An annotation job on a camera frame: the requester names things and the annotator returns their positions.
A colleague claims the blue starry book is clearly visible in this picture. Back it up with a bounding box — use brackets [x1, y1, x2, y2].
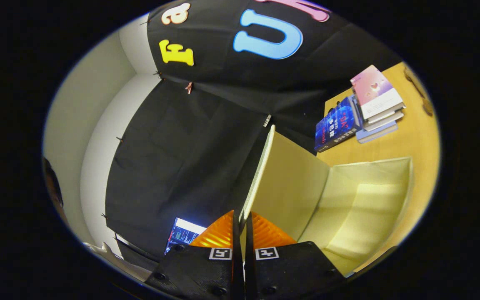
[314, 95, 363, 153]

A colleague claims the brown plush toy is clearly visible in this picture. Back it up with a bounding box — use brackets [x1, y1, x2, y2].
[404, 66, 435, 118]

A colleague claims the grey spine book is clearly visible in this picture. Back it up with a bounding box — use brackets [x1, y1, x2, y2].
[363, 109, 405, 132]

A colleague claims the pale green storage box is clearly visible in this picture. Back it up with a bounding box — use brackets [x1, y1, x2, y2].
[240, 125, 415, 276]

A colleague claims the pale blue book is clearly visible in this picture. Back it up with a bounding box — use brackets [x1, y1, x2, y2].
[356, 121, 399, 144]

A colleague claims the pink cover book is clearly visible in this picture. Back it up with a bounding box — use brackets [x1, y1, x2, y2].
[350, 65, 404, 120]

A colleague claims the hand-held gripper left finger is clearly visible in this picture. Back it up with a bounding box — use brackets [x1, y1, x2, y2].
[144, 210, 245, 300]

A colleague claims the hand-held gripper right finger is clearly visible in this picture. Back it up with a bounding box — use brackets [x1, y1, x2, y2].
[244, 212, 347, 300]

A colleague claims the computer screen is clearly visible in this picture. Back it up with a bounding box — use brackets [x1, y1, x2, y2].
[164, 217, 207, 255]

